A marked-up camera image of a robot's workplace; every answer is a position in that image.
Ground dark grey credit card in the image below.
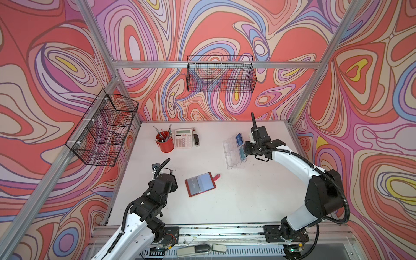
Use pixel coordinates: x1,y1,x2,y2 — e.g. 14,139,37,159
187,177,201,197

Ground red leather card holder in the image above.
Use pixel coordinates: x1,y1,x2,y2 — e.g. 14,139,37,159
185,172,221,197

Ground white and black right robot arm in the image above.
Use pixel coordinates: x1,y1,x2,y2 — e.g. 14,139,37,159
243,113,351,242

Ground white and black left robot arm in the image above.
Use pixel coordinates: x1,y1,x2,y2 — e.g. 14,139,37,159
91,158,178,260

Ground teal credit card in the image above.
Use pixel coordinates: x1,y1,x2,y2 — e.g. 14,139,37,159
238,146,247,163

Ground blue VIP credit card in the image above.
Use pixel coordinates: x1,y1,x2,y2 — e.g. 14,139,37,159
235,133,244,147

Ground clear plastic card tray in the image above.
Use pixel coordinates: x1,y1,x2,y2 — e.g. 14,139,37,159
223,134,245,170

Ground red metal pen bucket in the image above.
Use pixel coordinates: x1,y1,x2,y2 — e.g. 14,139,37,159
156,131,174,153

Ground pink desk calculator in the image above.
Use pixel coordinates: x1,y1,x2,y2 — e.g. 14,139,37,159
173,128,193,149

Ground grey pencil in bucket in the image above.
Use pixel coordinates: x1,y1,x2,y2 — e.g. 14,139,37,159
153,126,164,138

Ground beige and black stapler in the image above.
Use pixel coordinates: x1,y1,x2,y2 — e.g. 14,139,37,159
192,127,200,146

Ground black wire basket on back wall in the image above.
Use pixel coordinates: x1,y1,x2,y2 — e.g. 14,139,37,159
186,55,257,93

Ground black wire basket on wall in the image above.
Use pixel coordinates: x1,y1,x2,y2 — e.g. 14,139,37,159
65,89,139,167
186,55,257,93

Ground black wire basket on left wall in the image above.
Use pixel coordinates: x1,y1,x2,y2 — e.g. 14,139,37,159
65,89,139,167

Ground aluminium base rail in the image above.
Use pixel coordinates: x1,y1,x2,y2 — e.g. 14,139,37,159
136,222,363,260

